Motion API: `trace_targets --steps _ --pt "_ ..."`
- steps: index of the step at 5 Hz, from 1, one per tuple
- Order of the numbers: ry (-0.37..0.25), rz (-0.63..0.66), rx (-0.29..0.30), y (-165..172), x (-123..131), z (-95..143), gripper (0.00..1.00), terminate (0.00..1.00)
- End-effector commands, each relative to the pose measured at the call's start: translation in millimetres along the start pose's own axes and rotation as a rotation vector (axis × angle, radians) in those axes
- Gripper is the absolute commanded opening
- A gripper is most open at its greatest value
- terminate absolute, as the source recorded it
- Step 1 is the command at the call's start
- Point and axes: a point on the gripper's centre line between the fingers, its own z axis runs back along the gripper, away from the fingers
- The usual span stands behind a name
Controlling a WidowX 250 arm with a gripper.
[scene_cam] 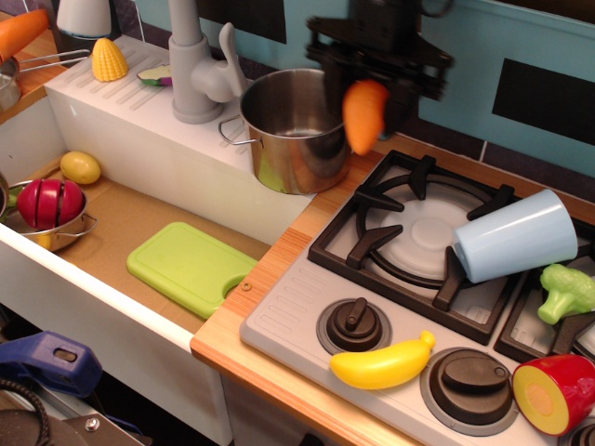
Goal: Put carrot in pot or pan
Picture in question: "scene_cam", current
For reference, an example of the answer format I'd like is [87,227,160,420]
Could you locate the right black stove knob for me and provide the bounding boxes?
[557,421,594,446]

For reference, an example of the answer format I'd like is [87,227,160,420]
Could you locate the stainless steel pot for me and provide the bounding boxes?
[218,68,351,195]

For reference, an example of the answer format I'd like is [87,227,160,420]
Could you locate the yellow toy potato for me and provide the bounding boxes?
[59,151,101,185]

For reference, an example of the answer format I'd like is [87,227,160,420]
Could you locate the large orange toy carrot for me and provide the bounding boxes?
[1,9,49,63]

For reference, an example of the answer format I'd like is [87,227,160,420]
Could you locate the yellow toy banana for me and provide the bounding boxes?
[329,331,436,390]

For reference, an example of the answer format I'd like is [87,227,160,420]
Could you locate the black stove grate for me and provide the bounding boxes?
[308,151,517,345]
[495,269,594,362]

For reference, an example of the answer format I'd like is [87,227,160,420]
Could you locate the steel saucepan with handle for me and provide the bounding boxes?
[1,49,91,112]

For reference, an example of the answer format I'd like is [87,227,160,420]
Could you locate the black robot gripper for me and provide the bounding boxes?
[306,1,454,134]

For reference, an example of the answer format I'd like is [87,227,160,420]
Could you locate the small steel bowl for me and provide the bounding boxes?
[1,180,98,252]

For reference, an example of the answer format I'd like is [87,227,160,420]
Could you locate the red sliced toy vegetable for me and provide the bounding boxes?
[16,178,86,230]

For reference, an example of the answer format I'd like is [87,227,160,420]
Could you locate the left black stove knob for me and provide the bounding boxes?
[316,297,392,355]

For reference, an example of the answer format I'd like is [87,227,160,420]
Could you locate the black braided cable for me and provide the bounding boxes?
[0,378,52,446]

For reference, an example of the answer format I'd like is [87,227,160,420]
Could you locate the white cup blue rim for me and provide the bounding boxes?
[57,0,112,40]

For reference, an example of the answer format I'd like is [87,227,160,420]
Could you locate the red toy apple half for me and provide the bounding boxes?
[512,354,594,437]

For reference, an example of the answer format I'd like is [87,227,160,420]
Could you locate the green plastic cutting board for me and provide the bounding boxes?
[126,222,257,319]

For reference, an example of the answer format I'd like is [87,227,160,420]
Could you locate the grey toy faucet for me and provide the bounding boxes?
[168,1,247,125]

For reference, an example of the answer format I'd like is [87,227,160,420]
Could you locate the middle black stove knob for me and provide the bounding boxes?
[419,348,518,437]

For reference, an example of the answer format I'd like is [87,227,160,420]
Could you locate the green toy broccoli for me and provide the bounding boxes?
[537,264,594,324]

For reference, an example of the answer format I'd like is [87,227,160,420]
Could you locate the black stove knob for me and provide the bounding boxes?
[557,421,594,446]
[419,348,518,437]
[316,297,392,355]

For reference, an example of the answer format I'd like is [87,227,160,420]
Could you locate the light blue plastic cup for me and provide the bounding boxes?
[453,190,578,283]

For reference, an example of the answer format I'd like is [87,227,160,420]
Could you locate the yellow toy corn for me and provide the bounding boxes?
[91,38,128,82]

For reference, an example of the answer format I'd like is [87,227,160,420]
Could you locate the purple toy eggplant slice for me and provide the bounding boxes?
[137,65,173,86]

